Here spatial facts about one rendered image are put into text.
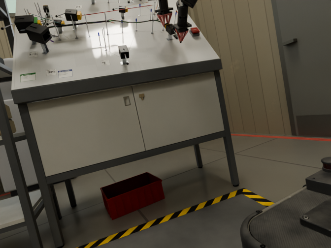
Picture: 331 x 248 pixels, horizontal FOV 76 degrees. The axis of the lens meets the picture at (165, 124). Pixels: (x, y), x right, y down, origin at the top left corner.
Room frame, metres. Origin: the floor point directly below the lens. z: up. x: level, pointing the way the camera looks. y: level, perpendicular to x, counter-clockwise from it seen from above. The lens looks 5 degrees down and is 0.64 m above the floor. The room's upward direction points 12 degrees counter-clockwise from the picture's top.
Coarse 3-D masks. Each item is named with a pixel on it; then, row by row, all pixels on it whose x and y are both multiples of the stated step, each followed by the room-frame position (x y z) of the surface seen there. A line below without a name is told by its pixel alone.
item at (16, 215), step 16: (0, 0) 1.45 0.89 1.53; (0, 16) 1.45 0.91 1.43; (0, 64) 1.14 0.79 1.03; (0, 80) 1.42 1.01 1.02; (0, 96) 1.04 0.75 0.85; (0, 112) 1.02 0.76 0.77; (0, 128) 1.02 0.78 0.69; (0, 144) 1.01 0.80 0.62; (16, 160) 1.02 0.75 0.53; (16, 176) 1.02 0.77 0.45; (32, 192) 1.43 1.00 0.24; (0, 208) 1.23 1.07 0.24; (16, 208) 1.17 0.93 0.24; (32, 208) 1.05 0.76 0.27; (0, 224) 0.99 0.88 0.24; (16, 224) 1.01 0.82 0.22; (32, 224) 1.02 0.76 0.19; (32, 240) 1.02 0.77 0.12
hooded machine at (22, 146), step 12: (12, 60) 2.41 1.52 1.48; (0, 84) 2.35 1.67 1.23; (12, 108) 2.33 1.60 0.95; (12, 120) 2.32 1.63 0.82; (24, 144) 2.34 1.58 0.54; (0, 156) 2.25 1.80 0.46; (24, 156) 2.33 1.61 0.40; (0, 168) 2.24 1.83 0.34; (24, 168) 2.32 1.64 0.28; (12, 180) 2.27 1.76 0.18; (36, 180) 2.35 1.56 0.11; (12, 192) 2.29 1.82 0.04
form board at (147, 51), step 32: (32, 0) 1.58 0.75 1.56; (64, 0) 1.62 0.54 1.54; (96, 0) 1.66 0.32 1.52; (64, 32) 1.38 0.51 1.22; (96, 32) 1.42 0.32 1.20; (128, 32) 1.45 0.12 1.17; (160, 32) 1.49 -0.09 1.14; (32, 64) 1.18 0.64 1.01; (64, 64) 1.20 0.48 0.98; (96, 64) 1.23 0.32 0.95; (128, 64) 1.25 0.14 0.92; (160, 64) 1.28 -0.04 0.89
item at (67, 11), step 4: (68, 12) 1.33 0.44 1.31; (72, 12) 1.33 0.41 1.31; (76, 12) 1.34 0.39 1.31; (56, 16) 1.35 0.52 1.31; (68, 16) 1.34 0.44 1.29; (72, 16) 1.34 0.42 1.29; (76, 16) 1.34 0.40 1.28; (68, 20) 1.36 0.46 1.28; (72, 20) 1.36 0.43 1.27; (76, 20) 1.36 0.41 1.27; (76, 28) 1.42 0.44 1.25
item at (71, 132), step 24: (72, 96) 1.16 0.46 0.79; (96, 96) 1.19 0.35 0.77; (120, 96) 1.22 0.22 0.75; (48, 120) 1.12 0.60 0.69; (72, 120) 1.15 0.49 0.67; (96, 120) 1.18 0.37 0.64; (120, 120) 1.22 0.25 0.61; (48, 144) 1.11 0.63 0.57; (72, 144) 1.14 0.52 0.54; (96, 144) 1.17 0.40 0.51; (120, 144) 1.21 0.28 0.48; (48, 168) 1.10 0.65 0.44; (72, 168) 1.13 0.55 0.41
